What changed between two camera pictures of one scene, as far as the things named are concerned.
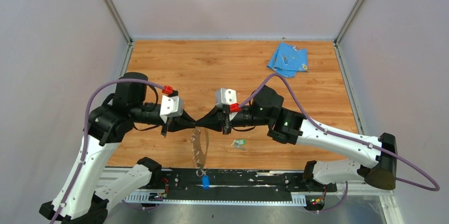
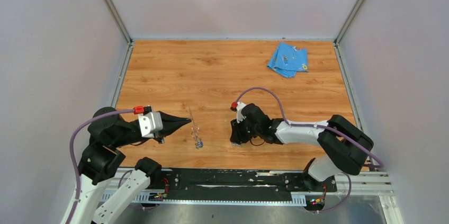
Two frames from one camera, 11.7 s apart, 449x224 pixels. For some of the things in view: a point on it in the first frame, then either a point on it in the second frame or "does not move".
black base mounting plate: [236, 181] does not move
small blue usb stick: [205, 182] to [199, 144]
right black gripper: [216, 119] to [238, 136]
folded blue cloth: [287, 60] does not move
